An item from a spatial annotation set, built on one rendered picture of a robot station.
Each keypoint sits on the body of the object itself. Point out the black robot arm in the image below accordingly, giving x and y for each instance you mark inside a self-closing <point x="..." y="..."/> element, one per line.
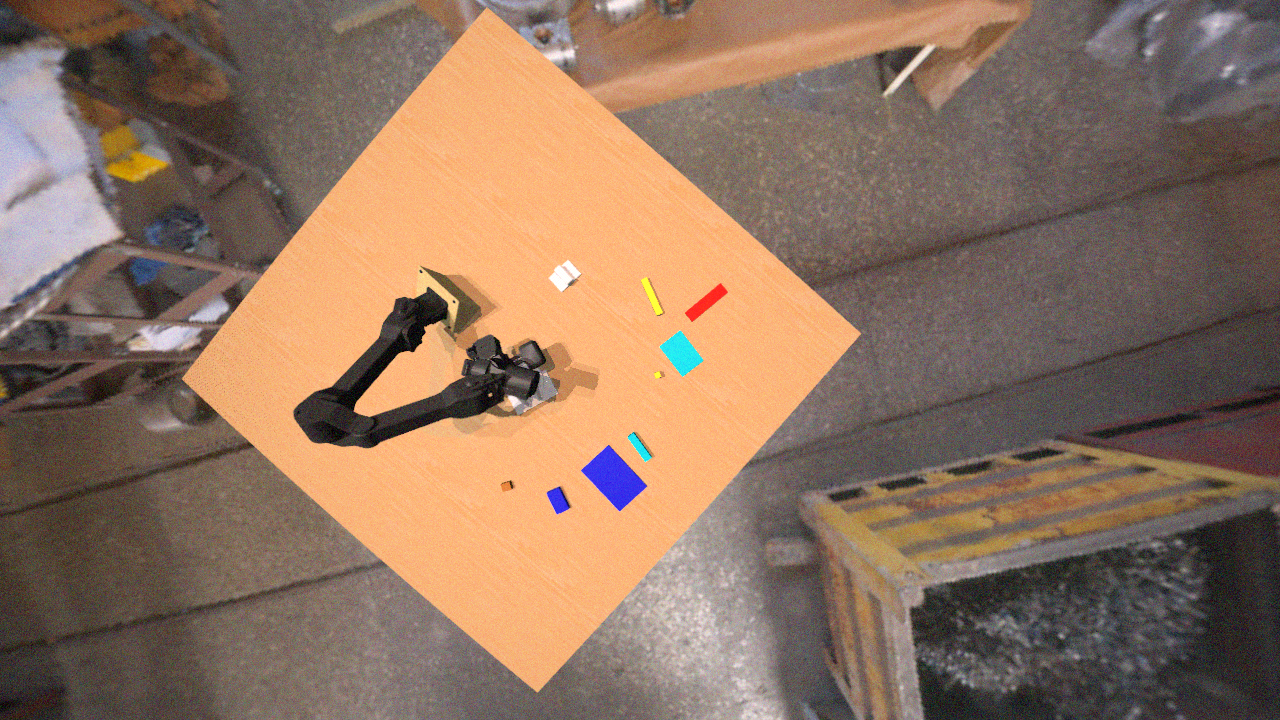
<point x="327" y="415"/>

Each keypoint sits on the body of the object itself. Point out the cyan rectangular plate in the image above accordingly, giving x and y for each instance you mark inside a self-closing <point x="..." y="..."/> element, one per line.
<point x="681" y="353"/>

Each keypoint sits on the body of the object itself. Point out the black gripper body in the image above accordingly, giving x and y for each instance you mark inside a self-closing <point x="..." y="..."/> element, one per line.
<point x="530" y="354"/>

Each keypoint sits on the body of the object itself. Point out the cyan flat bar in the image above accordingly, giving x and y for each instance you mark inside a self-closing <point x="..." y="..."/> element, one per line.
<point x="639" y="447"/>

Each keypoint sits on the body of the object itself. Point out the red flat bar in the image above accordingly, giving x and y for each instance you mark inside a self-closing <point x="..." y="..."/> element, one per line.
<point x="706" y="302"/>

